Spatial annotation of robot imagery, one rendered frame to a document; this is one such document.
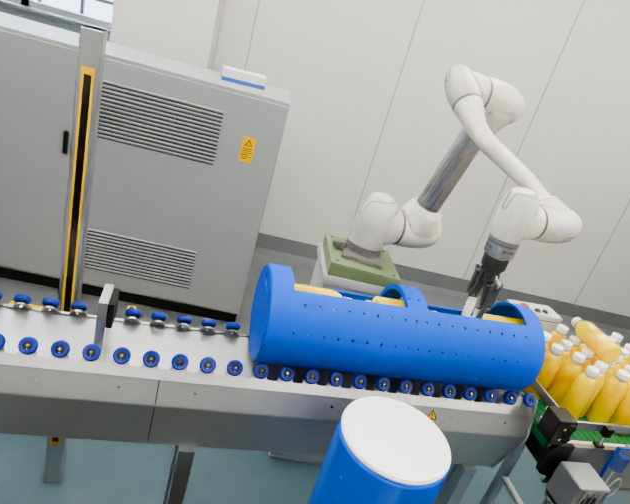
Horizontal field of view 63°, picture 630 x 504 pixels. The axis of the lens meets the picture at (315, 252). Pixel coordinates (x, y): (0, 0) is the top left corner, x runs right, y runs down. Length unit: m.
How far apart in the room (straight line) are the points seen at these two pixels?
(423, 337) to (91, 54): 1.20
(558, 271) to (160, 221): 3.62
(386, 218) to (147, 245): 1.63
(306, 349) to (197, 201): 1.79
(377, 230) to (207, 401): 0.97
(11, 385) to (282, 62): 3.16
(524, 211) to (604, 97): 3.38
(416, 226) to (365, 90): 2.20
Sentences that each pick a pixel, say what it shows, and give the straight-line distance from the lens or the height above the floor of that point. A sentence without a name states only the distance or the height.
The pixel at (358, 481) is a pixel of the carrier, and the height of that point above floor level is 0.98.
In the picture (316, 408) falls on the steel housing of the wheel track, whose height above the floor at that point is 0.87.
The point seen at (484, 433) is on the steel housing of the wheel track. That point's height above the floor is 0.84.
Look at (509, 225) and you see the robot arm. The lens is 1.56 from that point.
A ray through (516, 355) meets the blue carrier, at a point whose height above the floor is 1.14.
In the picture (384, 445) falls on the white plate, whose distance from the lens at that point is 1.31.
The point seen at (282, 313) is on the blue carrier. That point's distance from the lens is 1.38.
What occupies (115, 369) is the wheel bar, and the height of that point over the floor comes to 0.93.
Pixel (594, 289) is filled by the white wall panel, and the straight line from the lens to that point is 5.54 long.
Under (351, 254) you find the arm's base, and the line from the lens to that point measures 2.11.
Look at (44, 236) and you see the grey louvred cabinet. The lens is 3.40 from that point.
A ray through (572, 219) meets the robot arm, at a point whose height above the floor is 1.56.
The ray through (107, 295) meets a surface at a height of 1.08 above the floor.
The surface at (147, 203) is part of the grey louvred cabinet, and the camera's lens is 3.13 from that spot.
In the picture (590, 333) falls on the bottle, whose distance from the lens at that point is 2.08.
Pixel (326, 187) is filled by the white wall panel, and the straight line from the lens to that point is 4.34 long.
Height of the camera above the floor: 1.87
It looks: 23 degrees down
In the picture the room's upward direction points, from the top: 17 degrees clockwise
